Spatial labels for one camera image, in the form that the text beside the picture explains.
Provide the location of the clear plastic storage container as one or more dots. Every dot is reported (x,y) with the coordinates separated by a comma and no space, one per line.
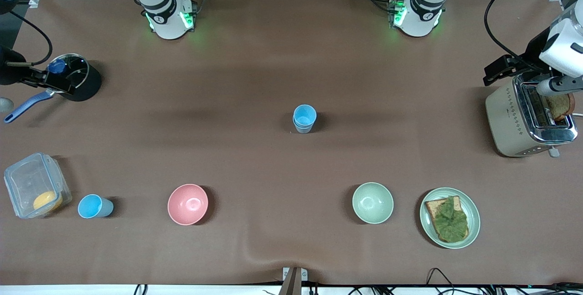
(27,181)

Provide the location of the green lettuce leaf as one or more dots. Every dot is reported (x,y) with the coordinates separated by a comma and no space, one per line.
(451,222)

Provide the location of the blue cup holding white ball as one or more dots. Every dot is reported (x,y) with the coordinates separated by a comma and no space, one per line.
(303,130)

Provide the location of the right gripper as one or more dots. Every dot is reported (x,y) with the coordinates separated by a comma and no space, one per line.
(9,73)

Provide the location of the blue plastic cup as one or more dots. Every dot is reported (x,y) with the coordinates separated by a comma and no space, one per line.
(304,114)
(89,206)

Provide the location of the pink bowl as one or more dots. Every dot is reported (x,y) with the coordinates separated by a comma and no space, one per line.
(187,204)

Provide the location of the yellow round food piece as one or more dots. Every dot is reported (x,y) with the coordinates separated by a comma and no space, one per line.
(47,201)

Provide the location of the brown bread slice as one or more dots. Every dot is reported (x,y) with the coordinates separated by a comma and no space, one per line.
(432,208)

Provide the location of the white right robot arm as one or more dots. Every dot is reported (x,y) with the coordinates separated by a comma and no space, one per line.
(166,19)

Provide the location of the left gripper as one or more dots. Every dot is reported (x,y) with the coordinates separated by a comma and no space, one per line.
(532,55)

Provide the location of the dark toast slice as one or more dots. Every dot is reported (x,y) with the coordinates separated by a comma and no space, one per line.
(559,107)

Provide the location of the cream and chrome toaster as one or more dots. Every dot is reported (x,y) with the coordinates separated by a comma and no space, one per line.
(510,124)

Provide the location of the pale green bowl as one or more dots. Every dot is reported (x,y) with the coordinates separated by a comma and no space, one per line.
(372,203)

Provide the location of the brown table mat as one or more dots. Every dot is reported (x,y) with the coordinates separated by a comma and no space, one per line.
(273,58)

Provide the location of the pale green plate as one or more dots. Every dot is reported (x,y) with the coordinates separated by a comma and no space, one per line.
(473,217)

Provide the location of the glass lid with blue knob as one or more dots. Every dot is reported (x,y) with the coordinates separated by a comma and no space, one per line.
(78,65)

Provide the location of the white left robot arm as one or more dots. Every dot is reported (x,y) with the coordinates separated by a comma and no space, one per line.
(419,17)

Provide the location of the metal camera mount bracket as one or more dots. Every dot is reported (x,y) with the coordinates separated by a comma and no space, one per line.
(292,281)

